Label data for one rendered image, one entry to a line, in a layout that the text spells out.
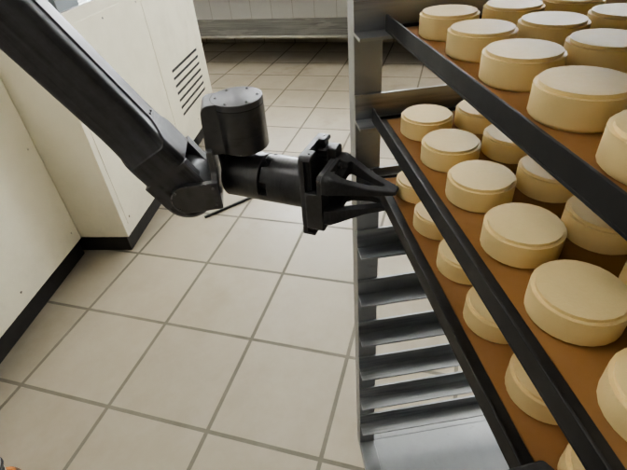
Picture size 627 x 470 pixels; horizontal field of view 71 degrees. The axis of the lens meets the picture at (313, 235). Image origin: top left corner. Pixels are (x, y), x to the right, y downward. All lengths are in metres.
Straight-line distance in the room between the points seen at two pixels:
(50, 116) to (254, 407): 1.09
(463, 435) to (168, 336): 0.90
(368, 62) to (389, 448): 0.77
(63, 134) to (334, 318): 1.05
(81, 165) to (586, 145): 1.58
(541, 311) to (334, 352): 1.09
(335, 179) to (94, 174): 1.31
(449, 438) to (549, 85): 0.86
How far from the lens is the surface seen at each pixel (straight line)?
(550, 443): 0.32
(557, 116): 0.26
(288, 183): 0.49
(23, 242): 1.67
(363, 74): 0.49
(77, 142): 1.65
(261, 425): 1.23
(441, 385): 0.90
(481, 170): 0.36
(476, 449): 1.04
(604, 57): 0.34
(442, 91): 0.52
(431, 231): 0.43
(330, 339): 1.36
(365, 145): 0.52
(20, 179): 1.67
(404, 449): 1.02
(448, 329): 0.35
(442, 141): 0.40
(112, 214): 1.76
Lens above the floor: 1.06
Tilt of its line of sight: 38 degrees down
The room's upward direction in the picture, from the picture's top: 5 degrees counter-clockwise
